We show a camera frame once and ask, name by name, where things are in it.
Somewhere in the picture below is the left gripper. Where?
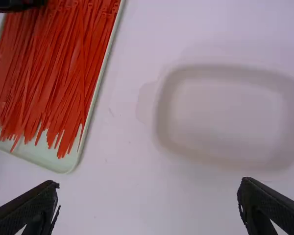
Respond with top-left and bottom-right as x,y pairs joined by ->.
0,0 -> 49,13

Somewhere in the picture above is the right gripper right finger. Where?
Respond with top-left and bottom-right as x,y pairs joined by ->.
237,177 -> 294,235

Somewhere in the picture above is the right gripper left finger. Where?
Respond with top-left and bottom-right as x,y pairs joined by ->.
0,180 -> 61,235

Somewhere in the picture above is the pale tray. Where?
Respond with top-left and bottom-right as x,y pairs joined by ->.
0,0 -> 127,175

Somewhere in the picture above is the white dish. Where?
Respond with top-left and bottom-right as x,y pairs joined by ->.
136,64 -> 294,175

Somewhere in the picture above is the row of orange cable ties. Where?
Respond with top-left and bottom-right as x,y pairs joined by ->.
0,0 -> 121,160

